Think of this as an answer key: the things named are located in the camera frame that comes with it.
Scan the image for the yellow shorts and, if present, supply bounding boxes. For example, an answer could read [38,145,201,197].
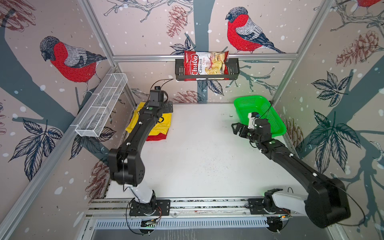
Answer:
[126,102,172,135]

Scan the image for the red shorts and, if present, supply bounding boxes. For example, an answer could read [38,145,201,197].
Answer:
[146,133,167,142]

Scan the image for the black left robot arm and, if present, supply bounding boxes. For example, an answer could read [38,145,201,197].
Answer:
[108,86,173,204]

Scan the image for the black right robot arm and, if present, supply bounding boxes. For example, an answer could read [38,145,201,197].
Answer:
[231,119,351,228]

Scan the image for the green plastic basket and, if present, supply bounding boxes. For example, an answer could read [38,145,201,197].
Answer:
[234,96,287,138]

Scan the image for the red chips bag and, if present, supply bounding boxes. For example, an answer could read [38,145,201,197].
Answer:
[184,51,229,81]

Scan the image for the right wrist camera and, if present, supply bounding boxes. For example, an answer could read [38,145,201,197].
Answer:
[248,112,261,129]

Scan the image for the black wall shelf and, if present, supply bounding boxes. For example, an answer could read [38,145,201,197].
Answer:
[175,59,240,81]

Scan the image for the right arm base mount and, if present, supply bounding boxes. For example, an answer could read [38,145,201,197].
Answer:
[245,188,291,215]

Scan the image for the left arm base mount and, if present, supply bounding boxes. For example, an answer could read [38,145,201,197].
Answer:
[128,194,171,217]

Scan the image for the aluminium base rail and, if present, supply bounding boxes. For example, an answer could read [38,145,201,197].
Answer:
[85,197,304,219]

